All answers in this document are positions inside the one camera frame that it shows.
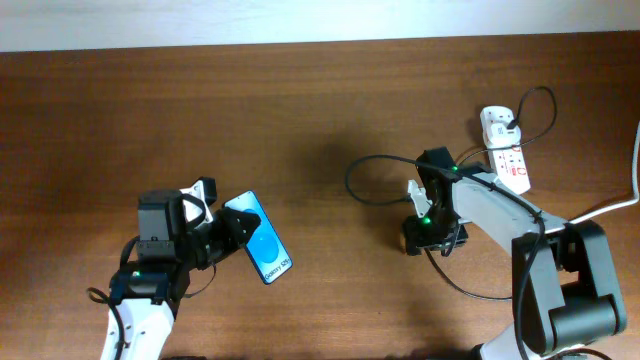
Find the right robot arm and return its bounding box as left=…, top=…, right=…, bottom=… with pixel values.
left=402, top=147, right=628, bottom=359

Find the black charging cable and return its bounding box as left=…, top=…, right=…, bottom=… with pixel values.
left=423, top=86, right=558, bottom=302

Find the blue Samsung Galaxy smartphone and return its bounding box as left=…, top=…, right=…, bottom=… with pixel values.
left=224, top=190, right=293, bottom=285

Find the white power strip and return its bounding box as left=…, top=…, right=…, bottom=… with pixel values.
left=480, top=106, right=531, bottom=194

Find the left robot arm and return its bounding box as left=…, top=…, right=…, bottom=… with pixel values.
left=90, top=190, right=261, bottom=359

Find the white power strip cord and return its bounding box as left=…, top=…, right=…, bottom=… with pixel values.
left=567, top=119, right=640, bottom=225

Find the left camera black cable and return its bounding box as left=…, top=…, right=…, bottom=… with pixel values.
left=85, top=193, right=219, bottom=360

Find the white charger adapter plug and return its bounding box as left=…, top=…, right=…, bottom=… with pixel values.
left=484, top=122, right=521, bottom=148

